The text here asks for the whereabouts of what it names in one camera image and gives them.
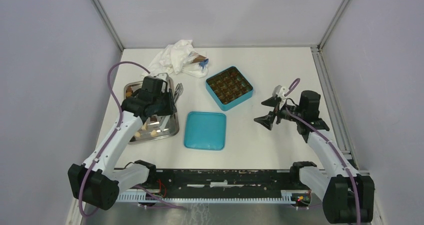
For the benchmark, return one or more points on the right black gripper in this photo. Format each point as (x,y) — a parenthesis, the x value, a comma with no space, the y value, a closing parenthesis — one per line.
(267,120)

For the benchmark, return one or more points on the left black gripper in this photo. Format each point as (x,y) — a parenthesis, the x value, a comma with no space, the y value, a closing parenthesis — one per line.
(171,108)

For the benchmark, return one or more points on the metal serving tongs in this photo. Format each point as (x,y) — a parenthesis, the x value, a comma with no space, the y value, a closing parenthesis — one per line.
(178,91)

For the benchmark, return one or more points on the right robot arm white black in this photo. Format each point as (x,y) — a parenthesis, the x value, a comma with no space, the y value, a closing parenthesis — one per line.
(346,195)

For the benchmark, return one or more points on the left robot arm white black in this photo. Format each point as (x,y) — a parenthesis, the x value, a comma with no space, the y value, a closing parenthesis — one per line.
(95,181)

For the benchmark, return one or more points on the teal chocolate box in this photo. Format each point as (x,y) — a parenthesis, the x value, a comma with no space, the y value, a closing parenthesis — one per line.
(229,88)

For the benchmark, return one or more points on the teal box lid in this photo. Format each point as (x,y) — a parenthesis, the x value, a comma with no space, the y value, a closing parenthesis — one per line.
(205,131)

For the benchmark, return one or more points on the white crumpled cloth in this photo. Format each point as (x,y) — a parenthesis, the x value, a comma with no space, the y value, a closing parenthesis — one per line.
(174,59)

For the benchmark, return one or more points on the brown blue wrapper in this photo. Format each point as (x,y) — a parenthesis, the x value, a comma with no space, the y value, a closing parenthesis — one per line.
(196,58)

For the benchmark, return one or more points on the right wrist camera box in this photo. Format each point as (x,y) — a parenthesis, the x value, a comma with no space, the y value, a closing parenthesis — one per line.
(280,92)

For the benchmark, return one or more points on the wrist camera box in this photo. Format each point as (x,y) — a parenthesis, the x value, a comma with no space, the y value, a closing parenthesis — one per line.
(163,76)
(280,92)

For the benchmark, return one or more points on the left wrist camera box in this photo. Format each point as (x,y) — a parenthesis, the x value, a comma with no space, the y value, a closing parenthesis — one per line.
(163,76)

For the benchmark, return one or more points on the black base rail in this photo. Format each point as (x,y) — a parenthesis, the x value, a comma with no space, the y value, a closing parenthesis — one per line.
(227,183)

